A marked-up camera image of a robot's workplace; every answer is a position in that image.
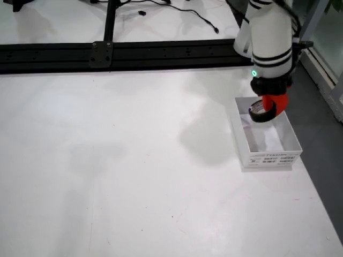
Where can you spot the white cardboard bin box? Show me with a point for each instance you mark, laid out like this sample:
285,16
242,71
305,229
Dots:
268,158

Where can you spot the black upright profile post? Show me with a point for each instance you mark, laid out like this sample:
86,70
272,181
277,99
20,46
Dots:
111,21

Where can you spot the grey metal frame post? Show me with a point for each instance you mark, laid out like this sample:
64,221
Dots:
312,21

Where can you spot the glass partition with rail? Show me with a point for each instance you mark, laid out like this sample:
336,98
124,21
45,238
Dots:
324,80

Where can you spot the green plant leaves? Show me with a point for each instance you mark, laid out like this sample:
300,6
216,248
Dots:
335,4

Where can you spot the white six-joint robot arm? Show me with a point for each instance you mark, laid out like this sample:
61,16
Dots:
268,34

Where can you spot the black joint plate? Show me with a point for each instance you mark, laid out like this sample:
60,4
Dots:
101,54

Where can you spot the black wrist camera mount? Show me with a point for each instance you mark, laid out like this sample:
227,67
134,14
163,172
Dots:
305,44

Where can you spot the black aluminium profile rail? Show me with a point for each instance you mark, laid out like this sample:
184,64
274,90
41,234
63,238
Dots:
174,56

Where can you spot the black tape roll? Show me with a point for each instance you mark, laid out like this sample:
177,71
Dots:
261,117

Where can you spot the small black connector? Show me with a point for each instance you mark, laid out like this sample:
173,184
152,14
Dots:
141,12

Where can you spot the black stand foot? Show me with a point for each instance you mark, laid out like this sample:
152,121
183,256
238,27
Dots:
22,4

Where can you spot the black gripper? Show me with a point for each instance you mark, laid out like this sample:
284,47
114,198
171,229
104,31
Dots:
270,85

